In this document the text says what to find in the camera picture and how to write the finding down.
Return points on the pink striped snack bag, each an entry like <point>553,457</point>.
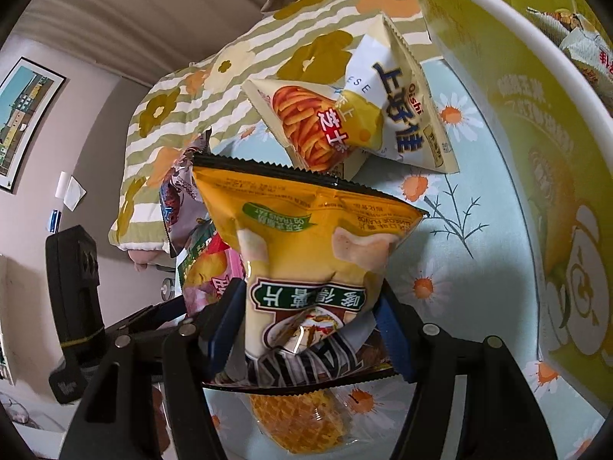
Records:
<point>206,266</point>

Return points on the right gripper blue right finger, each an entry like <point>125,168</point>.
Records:
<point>396,322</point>

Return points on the white orange triangular snack bag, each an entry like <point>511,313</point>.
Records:
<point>383,108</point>

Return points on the framed wall picture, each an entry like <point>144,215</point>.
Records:
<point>27,92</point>

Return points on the white grey snack bag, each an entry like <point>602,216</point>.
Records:
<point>583,45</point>

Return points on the green cardboard box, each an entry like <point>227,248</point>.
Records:
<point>556,138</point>

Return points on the floral striped blanket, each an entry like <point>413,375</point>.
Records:
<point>307,39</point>

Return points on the clear bag orange waffle snack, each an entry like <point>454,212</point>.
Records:
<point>302,424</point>

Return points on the beige curtain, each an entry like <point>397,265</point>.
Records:
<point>141,39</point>

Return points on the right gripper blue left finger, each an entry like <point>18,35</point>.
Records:
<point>222,327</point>

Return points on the yellow potato chip bag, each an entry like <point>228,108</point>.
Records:
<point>314,249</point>

